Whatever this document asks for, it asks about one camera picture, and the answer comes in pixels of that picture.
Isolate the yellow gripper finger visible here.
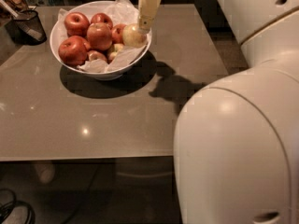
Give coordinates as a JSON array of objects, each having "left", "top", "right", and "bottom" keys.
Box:
[{"left": 137, "top": 0, "right": 161, "bottom": 34}]

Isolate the yellow green apple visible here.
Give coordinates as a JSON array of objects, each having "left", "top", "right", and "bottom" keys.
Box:
[{"left": 122, "top": 23, "right": 147, "bottom": 48}]

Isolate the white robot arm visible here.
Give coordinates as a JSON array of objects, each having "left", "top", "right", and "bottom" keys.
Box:
[{"left": 174, "top": 0, "right": 299, "bottom": 224}]

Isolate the red apple right centre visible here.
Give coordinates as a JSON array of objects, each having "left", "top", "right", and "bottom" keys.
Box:
[{"left": 111, "top": 23, "right": 125, "bottom": 44}]

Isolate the red apple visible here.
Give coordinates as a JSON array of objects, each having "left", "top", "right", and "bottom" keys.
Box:
[
  {"left": 111, "top": 23, "right": 125, "bottom": 44},
  {"left": 87, "top": 22, "right": 112, "bottom": 51},
  {"left": 91, "top": 13, "right": 113, "bottom": 29},
  {"left": 58, "top": 35, "right": 91, "bottom": 66},
  {"left": 64, "top": 12, "right": 90, "bottom": 36}
]

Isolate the red apple back centre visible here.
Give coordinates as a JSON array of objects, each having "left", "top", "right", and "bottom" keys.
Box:
[{"left": 91, "top": 13, "right": 113, "bottom": 29}]

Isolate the pale apple under pile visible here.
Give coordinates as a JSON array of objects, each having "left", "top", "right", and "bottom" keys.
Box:
[{"left": 107, "top": 43, "right": 124, "bottom": 63}]

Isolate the white ceramic bowl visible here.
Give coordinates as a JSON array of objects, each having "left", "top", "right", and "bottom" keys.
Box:
[{"left": 50, "top": 0, "right": 152, "bottom": 80}]

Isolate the red apple back left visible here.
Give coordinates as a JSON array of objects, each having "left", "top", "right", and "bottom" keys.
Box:
[{"left": 64, "top": 12, "right": 90, "bottom": 36}]

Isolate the small apple front centre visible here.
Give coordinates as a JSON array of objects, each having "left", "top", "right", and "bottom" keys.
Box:
[{"left": 88, "top": 50, "right": 107, "bottom": 62}]

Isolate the red apple front left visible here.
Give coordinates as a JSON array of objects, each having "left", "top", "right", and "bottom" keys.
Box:
[{"left": 58, "top": 35, "right": 91, "bottom": 66}]

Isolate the white tissue paper liner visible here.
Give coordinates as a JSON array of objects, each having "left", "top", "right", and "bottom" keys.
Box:
[{"left": 50, "top": 0, "right": 152, "bottom": 80}]

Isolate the black mesh pen cup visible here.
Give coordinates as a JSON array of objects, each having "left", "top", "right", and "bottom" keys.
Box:
[{"left": 13, "top": 10, "right": 47, "bottom": 46}]

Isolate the black cable on floor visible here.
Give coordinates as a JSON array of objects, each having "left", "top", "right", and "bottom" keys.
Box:
[{"left": 0, "top": 189, "right": 36, "bottom": 224}]

